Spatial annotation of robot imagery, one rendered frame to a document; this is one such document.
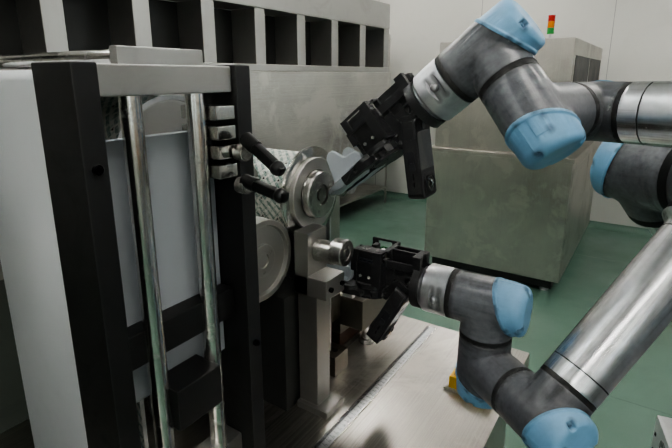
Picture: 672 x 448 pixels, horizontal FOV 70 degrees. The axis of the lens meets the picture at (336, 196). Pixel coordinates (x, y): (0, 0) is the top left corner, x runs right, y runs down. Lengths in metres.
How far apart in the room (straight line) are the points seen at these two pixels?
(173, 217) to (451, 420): 0.58
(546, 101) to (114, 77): 0.42
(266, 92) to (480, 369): 0.75
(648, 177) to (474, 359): 0.36
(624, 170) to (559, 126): 0.28
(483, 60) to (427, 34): 4.97
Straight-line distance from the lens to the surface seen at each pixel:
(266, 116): 1.16
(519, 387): 0.70
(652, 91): 0.65
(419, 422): 0.85
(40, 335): 0.72
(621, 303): 0.70
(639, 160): 0.82
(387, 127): 0.67
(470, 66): 0.61
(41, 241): 0.63
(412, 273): 0.76
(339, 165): 0.72
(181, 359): 0.50
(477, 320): 0.72
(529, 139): 0.57
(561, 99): 0.59
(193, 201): 0.44
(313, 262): 0.74
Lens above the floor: 1.43
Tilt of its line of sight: 14 degrees down
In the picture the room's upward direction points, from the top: straight up
